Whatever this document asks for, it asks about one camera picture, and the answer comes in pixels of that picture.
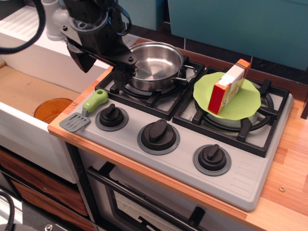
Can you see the left black burner grate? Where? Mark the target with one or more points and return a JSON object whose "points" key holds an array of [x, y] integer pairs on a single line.
{"points": [[144, 98]]}

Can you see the wooden drawer fronts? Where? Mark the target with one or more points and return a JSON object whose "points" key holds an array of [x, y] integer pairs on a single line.
{"points": [[46, 191]]}

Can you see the black stove knob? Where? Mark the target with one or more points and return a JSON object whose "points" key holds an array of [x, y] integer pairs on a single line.
{"points": [[158, 138], [212, 160], [111, 118]]}

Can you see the left black stove knob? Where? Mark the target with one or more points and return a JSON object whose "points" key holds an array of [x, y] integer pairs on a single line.
{"points": [[111, 118]]}

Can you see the right black burner grate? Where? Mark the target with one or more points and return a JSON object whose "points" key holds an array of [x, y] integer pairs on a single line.
{"points": [[253, 134]]}

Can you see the grey toy faucet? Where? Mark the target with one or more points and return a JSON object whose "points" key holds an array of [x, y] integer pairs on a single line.
{"points": [[56, 17]]}

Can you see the orange plastic bowl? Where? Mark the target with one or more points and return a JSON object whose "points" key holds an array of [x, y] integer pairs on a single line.
{"points": [[50, 109]]}

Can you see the red orange cracker box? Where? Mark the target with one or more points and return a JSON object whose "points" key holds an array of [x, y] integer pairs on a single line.
{"points": [[228, 86]]}

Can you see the light green plate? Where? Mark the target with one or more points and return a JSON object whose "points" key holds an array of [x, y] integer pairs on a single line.
{"points": [[244, 104]]}

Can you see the white toy sink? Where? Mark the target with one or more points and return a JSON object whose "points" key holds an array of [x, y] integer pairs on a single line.
{"points": [[28, 78]]}

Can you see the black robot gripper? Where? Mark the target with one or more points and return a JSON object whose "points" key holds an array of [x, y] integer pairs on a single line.
{"points": [[102, 41]]}

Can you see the grey toy stove top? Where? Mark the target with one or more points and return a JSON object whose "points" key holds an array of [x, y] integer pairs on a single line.
{"points": [[241, 186]]}

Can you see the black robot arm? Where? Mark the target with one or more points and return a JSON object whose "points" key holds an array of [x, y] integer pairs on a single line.
{"points": [[89, 11]]}

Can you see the stainless steel pot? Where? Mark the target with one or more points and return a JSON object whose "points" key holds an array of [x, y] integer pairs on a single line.
{"points": [[159, 65]]}

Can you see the right black stove knob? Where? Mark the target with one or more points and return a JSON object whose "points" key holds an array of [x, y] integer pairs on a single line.
{"points": [[212, 160]]}

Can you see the black oven door handle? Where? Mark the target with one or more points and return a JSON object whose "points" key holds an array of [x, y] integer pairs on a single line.
{"points": [[102, 176]]}

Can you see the green handled grey spatula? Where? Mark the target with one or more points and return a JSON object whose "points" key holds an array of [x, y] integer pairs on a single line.
{"points": [[76, 120]]}

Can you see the black burner grate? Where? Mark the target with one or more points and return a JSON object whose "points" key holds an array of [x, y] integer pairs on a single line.
{"points": [[144, 98], [253, 134]]}

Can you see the middle black stove knob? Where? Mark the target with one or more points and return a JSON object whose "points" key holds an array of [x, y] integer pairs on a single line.
{"points": [[158, 138]]}

